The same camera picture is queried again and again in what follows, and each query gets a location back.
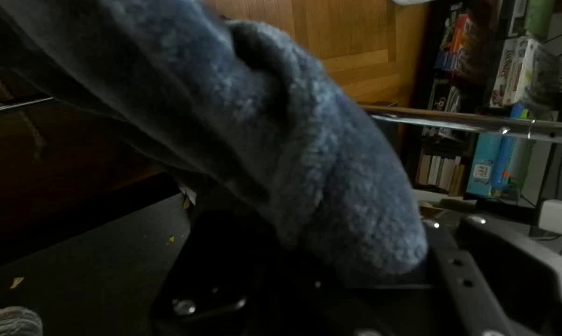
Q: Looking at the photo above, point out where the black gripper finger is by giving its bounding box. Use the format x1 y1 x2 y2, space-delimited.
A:
426 214 562 336

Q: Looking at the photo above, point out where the black media shelf with boxes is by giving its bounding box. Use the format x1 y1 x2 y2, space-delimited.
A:
414 0 562 207

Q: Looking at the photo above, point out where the chrome bottom rod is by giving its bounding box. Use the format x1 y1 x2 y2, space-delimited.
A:
362 104 562 143

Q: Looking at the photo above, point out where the dark blue bathrobe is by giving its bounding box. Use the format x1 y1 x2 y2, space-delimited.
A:
0 0 427 282

